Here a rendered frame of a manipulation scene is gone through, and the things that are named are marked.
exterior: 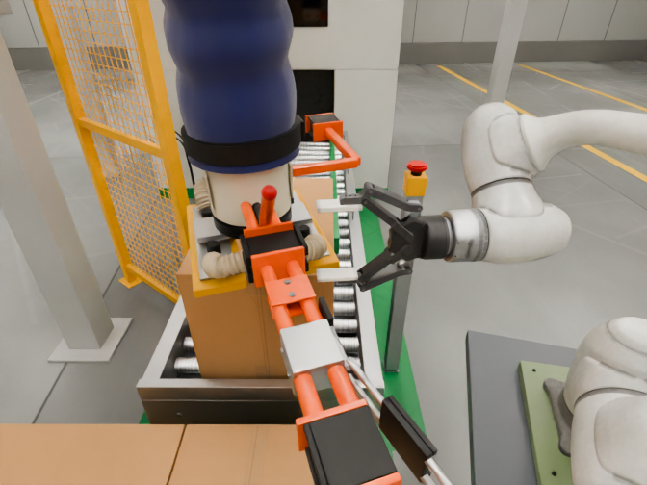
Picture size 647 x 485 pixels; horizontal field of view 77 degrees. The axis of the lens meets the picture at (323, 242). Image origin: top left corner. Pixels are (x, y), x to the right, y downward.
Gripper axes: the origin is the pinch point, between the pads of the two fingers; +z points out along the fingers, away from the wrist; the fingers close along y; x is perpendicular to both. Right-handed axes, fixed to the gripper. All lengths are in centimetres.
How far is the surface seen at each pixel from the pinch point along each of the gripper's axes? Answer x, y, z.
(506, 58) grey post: 283, 17, -176
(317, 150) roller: 221, 66, -18
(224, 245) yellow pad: 17.7, 11.1, 19.2
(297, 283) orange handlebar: -10.7, -0.2, 4.8
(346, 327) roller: 47, 67, -13
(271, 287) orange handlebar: -11.1, -0.2, 8.5
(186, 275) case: 29, 27, 32
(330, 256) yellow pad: 12.1, 11.4, -2.7
